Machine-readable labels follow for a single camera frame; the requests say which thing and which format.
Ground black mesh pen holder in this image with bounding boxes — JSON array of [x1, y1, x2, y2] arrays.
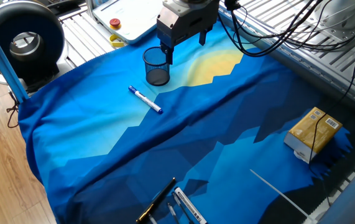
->
[[142, 46, 171, 87]]

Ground grey aluminium rail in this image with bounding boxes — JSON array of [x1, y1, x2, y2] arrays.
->
[[219, 6, 355, 108]]

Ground blue mountain print cloth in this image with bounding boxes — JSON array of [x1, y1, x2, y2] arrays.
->
[[17, 21, 354, 224]]

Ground black gripper cable bundle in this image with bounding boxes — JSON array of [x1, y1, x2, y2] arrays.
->
[[219, 0, 355, 58]]

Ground black and gold pen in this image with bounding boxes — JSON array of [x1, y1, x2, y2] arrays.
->
[[136, 177, 177, 224]]

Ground blue-capped white marker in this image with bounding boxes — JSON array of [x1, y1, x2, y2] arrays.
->
[[128, 85, 164, 115]]

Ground long white cable tie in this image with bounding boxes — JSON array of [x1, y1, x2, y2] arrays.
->
[[249, 169, 313, 222]]

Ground thin dark cable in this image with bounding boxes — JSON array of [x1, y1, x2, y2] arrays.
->
[[308, 30, 355, 170]]

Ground blue metal pole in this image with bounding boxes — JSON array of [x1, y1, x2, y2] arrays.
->
[[0, 9, 30, 103]]

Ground yellow plastic hook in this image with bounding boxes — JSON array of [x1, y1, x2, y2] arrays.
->
[[109, 33, 126, 49]]

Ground black-capped white marker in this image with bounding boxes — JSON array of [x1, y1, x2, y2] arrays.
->
[[173, 186, 208, 224]]

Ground grey Schunk gripper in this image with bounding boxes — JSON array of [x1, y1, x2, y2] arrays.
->
[[156, 3, 220, 65]]

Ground white teach pendant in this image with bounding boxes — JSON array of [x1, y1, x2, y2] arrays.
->
[[92, 0, 165, 45]]

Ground black flat device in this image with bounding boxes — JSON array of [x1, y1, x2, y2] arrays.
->
[[40, 0, 86, 17]]

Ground white round machine base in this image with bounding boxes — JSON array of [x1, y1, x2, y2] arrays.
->
[[312, 0, 355, 43]]

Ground black floor cable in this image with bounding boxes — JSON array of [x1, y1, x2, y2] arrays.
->
[[6, 90, 21, 129]]

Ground yellow cardboard box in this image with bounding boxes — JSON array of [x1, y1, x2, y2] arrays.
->
[[284, 106, 343, 164]]

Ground grey transparent pen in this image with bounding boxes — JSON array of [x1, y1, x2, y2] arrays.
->
[[171, 191, 195, 224]]

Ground red emergency stop button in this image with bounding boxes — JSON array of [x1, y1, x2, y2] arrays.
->
[[109, 17, 122, 30]]

